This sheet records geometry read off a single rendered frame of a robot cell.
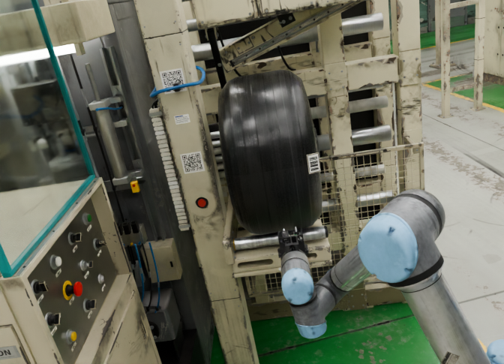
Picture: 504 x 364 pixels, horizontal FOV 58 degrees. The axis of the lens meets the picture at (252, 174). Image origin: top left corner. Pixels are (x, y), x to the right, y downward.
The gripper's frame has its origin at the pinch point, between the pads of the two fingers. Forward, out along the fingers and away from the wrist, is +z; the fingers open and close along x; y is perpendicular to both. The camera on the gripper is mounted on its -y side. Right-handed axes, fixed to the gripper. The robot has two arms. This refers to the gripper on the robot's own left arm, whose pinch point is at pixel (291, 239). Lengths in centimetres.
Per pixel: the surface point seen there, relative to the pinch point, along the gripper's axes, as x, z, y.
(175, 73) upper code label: 29, 18, 56
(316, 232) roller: -8.9, 18.2, -6.7
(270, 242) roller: 7.8, 17.9, -7.8
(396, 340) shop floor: -44, 67, -93
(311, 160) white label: -9.8, 2.9, 23.5
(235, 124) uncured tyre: 11.6, 6.7, 37.6
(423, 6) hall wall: -384, 1021, 88
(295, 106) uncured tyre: -7.6, 9.0, 40.0
